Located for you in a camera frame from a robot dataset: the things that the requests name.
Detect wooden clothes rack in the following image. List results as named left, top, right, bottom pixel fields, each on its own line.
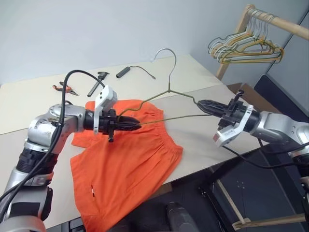
left=216, top=3, right=309, bottom=81

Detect orange handled pliers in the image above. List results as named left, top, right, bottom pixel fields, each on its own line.
left=52, top=81, right=81, bottom=98

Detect olive wire hanger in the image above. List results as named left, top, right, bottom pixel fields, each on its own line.
left=117, top=48, right=219, bottom=127

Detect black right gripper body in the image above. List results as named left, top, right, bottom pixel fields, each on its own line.
left=216, top=89, right=249, bottom=131

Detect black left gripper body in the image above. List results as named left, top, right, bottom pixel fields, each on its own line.
left=98, top=108, right=120, bottom=143

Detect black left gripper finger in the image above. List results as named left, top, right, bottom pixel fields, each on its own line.
left=118, top=122, right=142, bottom=131
left=117, top=115, right=140, bottom=125

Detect black adapter with cable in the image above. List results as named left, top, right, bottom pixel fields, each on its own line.
left=115, top=65, right=157, bottom=81

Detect orange shorts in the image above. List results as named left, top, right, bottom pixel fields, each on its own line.
left=70, top=99, right=183, bottom=232

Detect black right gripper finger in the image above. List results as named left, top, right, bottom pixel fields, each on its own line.
left=200, top=99, right=230, bottom=110
left=197, top=102, right=226, bottom=117

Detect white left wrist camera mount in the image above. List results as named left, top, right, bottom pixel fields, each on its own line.
left=92, top=85, right=119, bottom=135

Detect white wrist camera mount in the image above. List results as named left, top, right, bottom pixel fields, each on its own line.
left=92, top=85, right=119, bottom=135
left=212, top=104, right=254, bottom=148

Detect white wire hanger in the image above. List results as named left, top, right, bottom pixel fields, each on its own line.
left=209, top=12, right=278, bottom=64

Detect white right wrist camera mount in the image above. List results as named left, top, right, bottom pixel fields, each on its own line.
left=212, top=104, right=254, bottom=148

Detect wooden base frame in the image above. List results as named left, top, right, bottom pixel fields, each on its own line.
left=215, top=179, right=307, bottom=230

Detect grey wire hanger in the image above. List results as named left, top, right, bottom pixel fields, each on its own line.
left=208, top=16, right=268, bottom=55

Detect bunch of wire hangers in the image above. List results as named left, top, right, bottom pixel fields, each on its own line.
left=212, top=14, right=284, bottom=65

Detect dark rounded shape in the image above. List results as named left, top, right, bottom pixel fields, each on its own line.
left=166, top=202, right=197, bottom=232

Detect black metal table frame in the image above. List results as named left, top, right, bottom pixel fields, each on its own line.
left=197, top=166, right=236, bottom=219

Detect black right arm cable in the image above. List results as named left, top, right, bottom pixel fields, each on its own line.
left=223, top=138, right=309, bottom=169

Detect black caliper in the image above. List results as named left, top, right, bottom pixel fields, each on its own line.
left=87, top=71, right=111, bottom=98

